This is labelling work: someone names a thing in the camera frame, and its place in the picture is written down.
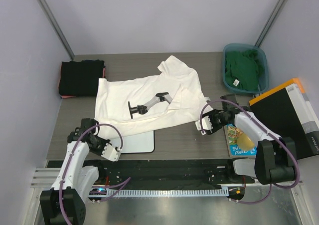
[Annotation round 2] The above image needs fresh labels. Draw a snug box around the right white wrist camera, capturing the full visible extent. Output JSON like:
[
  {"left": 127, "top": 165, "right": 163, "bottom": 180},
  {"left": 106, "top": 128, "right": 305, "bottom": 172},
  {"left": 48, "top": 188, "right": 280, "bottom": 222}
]
[{"left": 195, "top": 116, "right": 213, "bottom": 135}]

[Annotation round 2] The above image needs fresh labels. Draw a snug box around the black orange box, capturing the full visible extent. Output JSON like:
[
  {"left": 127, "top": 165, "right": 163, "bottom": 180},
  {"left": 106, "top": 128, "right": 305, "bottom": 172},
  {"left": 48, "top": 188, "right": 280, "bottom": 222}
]
[{"left": 249, "top": 78, "right": 319, "bottom": 160}]

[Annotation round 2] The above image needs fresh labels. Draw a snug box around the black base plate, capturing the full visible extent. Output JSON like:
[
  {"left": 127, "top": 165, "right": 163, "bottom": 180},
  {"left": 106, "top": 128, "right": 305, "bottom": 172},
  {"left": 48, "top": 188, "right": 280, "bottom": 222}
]
[{"left": 46, "top": 159, "right": 255, "bottom": 190}]

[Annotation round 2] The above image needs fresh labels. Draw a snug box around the white t shirt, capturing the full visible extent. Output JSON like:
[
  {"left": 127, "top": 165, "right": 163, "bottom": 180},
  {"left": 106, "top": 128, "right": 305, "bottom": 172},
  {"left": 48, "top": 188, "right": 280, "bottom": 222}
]
[{"left": 94, "top": 55, "right": 211, "bottom": 139}]

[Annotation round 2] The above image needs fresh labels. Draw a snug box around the purple cable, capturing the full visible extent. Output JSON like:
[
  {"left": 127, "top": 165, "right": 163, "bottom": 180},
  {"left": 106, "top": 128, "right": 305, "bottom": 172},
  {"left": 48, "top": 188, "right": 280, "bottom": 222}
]
[
  {"left": 58, "top": 124, "right": 132, "bottom": 225},
  {"left": 199, "top": 99, "right": 301, "bottom": 205}
]

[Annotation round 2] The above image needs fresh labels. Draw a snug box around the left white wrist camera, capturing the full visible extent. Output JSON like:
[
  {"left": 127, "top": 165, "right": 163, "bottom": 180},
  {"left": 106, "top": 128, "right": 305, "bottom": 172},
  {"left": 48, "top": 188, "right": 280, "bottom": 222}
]
[{"left": 101, "top": 144, "right": 121, "bottom": 162}]

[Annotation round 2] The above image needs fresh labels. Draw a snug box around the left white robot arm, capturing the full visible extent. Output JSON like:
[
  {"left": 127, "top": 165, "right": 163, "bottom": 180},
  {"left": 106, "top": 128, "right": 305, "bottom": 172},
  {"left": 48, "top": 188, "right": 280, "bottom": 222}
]
[{"left": 39, "top": 118, "right": 109, "bottom": 225}]

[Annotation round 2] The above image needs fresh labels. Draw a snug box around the teal plastic basket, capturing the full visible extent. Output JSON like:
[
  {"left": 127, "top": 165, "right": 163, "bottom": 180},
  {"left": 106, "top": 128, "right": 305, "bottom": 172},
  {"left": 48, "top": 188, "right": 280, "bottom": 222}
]
[{"left": 222, "top": 43, "right": 269, "bottom": 95}]

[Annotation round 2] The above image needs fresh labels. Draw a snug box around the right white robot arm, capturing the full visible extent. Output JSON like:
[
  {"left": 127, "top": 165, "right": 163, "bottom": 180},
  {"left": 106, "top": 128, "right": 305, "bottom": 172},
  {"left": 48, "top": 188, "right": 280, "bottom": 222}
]
[{"left": 198, "top": 97, "right": 300, "bottom": 189}]

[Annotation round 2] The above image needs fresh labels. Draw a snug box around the white folding board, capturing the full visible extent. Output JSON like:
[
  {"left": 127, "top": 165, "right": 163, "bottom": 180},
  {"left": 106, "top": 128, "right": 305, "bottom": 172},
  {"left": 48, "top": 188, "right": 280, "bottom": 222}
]
[{"left": 121, "top": 131, "right": 155, "bottom": 154}]

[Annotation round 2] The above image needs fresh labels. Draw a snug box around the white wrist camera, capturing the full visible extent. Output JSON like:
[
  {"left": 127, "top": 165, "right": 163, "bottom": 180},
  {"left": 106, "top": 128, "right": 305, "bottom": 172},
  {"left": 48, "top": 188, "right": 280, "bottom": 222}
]
[
  {"left": 195, "top": 116, "right": 213, "bottom": 135},
  {"left": 101, "top": 144, "right": 121, "bottom": 162}
]

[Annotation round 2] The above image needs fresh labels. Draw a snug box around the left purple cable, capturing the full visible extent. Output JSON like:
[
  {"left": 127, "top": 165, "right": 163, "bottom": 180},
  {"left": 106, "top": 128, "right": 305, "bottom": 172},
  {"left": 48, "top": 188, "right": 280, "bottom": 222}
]
[{"left": 58, "top": 124, "right": 132, "bottom": 225}]

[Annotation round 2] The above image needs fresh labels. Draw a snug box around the aluminium rail frame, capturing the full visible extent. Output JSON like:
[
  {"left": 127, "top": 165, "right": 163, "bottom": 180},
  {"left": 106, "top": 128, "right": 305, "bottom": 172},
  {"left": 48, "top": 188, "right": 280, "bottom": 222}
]
[{"left": 30, "top": 166, "right": 304, "bottom": 198}]

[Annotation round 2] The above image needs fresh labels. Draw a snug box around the colourful picture book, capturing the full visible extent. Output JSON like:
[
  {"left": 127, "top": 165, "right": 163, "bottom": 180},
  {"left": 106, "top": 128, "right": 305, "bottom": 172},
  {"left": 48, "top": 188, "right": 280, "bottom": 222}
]
[{"left": 224, "top": 124, "right": 257, "bottom": 158}]

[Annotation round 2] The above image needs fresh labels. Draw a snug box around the green t shirt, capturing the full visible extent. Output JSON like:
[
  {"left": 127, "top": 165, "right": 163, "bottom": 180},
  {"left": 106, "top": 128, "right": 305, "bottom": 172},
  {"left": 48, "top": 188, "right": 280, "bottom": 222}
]
[{"left": 225, "top": 49, "right": 265, "bottom": 92}]

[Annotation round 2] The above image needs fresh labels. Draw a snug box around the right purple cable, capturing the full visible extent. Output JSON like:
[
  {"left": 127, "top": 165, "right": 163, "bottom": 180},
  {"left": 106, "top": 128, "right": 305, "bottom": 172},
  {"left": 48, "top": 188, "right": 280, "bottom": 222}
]
[{"left": 199, "top": 99, "right": 301, "bottom": 205}]

